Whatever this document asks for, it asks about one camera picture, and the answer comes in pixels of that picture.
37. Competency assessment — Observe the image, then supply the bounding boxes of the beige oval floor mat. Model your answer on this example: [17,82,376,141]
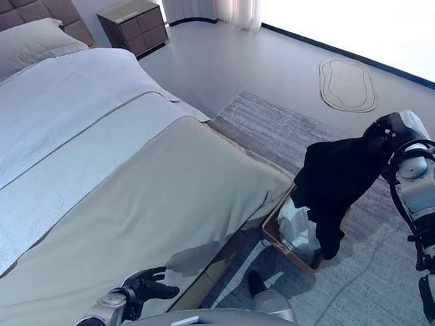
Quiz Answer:
[317,55,379,117]

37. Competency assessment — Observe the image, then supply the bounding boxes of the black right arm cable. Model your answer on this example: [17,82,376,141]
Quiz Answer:
[380,139,435,272]

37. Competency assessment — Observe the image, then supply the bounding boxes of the white sheer curtain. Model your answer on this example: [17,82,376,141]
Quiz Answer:
[211,0,266,36]

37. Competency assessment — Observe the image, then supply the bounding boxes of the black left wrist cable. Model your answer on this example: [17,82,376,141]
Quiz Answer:
[120,298,144,322]

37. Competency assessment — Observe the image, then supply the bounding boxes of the white duvet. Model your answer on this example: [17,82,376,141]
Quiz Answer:
[0,42,219,284]

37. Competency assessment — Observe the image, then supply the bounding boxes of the brown tufted headboard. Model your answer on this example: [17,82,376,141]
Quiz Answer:
[0,0,95,53]

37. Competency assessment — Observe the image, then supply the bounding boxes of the grey pillow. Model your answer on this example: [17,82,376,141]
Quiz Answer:
[0,15,93,90]

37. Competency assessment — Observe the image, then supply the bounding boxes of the grey area rug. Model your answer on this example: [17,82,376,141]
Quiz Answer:
[184,80,435,326]

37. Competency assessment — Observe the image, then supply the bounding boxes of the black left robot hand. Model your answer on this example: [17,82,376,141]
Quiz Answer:
[120,265,181,304]

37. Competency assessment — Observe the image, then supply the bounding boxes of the silver right robot leg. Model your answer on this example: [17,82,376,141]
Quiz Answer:
[246,268,298,326]

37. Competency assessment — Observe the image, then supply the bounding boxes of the bed with beige blanket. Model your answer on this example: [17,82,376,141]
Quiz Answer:
[0,109,302,326]

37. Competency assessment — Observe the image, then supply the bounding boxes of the brown wicker basket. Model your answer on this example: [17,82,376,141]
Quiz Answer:
[259,179,357,276]

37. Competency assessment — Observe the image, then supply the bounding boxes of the black garment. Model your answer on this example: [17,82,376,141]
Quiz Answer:
[291,133,397,263]

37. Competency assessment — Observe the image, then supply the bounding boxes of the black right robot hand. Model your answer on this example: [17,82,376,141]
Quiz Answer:
[360,108,432,155]

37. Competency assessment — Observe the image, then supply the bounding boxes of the brown nightstand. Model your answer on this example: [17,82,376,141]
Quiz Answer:
[95,0,171,61]

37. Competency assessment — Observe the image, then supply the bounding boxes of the white crumpled garment blue label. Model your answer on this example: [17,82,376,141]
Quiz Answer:
[275,197,324,266]

